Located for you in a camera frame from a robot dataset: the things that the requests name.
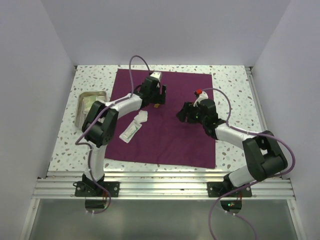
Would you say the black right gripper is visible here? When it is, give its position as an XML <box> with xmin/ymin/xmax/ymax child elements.
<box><xmin>176</xmin><ymin>101</ymin><xmax>207</xmax><ymax>125</ymax></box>

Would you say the white gauze pad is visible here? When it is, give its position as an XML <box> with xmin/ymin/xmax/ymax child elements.
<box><xmin>134</xmin><ymin>110</ymin><xmax>148</xmax><ymax>124</ymax></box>

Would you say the purple cloth mat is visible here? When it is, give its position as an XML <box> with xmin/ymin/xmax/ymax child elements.
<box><xmin>105</xmin><ymin>72</ymin><xmax>216</xmax><ymax>169</ymax></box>

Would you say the suture packet white green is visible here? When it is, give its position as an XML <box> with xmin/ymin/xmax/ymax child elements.
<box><xmin>119</xmin><ymin>120</ymin><xmax>142</xmax><ymax>144</ymax></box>

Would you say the bagged bandage roll green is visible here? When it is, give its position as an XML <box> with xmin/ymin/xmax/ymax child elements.
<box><xmin>81</xmin><ymin>95</ymin><xmax>100</xmax><ymax>115</ymax></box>

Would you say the steel instrument tray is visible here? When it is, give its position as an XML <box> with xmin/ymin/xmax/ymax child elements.
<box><xmin>74</xmin><ymin>91</ymin><xmax>107</xmax><ymax>129</ymax></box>

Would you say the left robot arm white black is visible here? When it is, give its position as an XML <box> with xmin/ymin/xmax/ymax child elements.
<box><xmin>76</xmin><ymin>74</ymin><xmax>167</xmax><ymax>197</ymax></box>

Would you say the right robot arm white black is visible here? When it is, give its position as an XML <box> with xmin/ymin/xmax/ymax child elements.
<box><xmin>176</xmin><ymin>99</ymin><xmax>288</xmax><ymax>197</ymax></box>

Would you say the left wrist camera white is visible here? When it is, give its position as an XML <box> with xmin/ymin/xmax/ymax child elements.
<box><xmin>150</xmin><ymin>71</ymin><xmax>162</xmax><ymax>82</ymax></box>

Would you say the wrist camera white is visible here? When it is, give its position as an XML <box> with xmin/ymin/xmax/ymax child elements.
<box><xmin>150</xmin><ymin>71</ymin><xmax>162</xmax><ymax>82</ymax></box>
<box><xmin>193</xmin><ymin>89</ymin><xmax>209</xmax><ymax>107</ymax></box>

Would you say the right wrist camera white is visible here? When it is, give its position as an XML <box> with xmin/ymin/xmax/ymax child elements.
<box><xmin>193</xmin><ymin>89</ymin><xmax>209</xmax><ymax>107</ymax></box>

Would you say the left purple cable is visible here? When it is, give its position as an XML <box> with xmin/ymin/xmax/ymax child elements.
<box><xmin>75</xmin><ymin>55</ymin><xmax>154</xmax><ymax>215</ymax></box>

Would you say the purple cable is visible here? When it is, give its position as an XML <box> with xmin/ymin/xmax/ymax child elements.
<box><xmin>75</xmin><ymin>55</ymin><xmax>154</xmax><ymax>215</ymax></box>
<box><xmin>203</xmin><ymin>87</ymin><xmax>297</xmax><ymax>240</ymax></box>

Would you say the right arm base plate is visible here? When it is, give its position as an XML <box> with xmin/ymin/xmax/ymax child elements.
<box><xmin>206</xmin><ymin>181</ymin><xmax>253</xmax><ymax>198</ymax></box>

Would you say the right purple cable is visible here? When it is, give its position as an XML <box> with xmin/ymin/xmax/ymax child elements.
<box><xmin>203</xmin><ymin>87</ymin><xmax>297</xmax><ymax>240</ymax></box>

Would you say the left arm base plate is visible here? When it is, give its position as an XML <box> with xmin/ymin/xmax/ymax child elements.
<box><xmin>73</xmin><ymin>181</ymin><xmax>120</xmax><ymax>198</ymax></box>

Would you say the aluminium rail frame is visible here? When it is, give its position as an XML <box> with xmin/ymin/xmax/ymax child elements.
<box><xmin>20</xmin><ymin>65</ymin><xmax>307</xmax><ymax>240</ymax></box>

